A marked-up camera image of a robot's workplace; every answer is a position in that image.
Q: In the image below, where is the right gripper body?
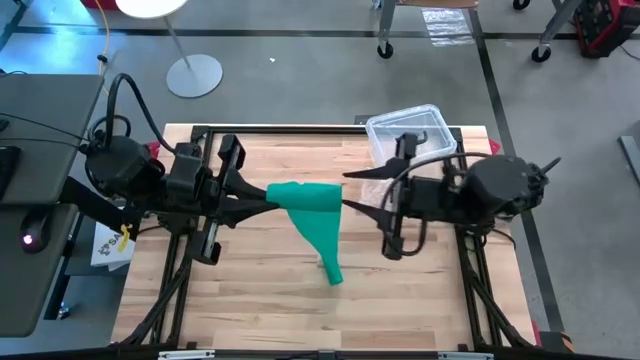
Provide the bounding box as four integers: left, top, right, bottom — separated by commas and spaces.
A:
382, 132, 420, 261

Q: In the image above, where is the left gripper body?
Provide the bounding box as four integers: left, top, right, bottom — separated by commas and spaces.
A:
191, 133, 247, 265

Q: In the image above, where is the green elastic bandage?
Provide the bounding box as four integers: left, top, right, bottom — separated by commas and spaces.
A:
265, 181, 346, 287

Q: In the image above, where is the clear plastic container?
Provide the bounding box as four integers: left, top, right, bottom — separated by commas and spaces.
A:
365, 103, 459, 169

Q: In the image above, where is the white floor lamp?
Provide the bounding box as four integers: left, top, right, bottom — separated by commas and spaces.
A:
114, 0, 225, 100

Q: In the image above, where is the grey wheeled cart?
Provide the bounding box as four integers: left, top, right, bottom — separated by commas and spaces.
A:
372, 0, 584, 64

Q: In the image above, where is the clear plastic floor sheet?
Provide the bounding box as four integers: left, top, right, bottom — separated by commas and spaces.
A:
421, 7, 475, 48

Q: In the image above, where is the black computer mouse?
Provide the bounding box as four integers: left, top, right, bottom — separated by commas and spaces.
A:
18, 212, 51, 255

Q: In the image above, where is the grey desk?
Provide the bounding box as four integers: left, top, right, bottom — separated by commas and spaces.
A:
0, 73, 105, 339

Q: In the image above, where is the red and black crate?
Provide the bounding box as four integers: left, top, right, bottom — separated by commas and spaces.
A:
572, 0, 640, 59

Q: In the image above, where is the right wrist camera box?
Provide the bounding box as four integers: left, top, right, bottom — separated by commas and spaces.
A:
408, 175, 457, 214

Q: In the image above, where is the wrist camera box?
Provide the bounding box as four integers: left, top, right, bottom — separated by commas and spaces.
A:
166, 143, 207, 202
408, 175, 457, 214

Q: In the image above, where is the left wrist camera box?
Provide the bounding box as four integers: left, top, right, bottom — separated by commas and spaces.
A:
166, 143, 207, 202

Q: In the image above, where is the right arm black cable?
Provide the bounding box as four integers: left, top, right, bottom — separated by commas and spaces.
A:
379, 152, 494, 257

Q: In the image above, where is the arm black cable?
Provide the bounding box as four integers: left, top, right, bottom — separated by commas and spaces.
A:
379, 152, 494, 257
82, 72, 176, 156

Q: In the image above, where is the yellow cable tag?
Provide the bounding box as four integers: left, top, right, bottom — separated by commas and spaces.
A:
116, 223, 134, 254

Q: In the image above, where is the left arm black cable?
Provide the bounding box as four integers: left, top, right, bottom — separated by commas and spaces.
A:
82, 72, 176, 156

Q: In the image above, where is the thin black desk cable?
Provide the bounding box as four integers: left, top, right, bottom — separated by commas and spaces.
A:
0, 137, 89, 151
0, 112, 91, 144

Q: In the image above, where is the yellow cable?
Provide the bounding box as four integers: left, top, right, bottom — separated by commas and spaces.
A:
93, 0, 112, 99

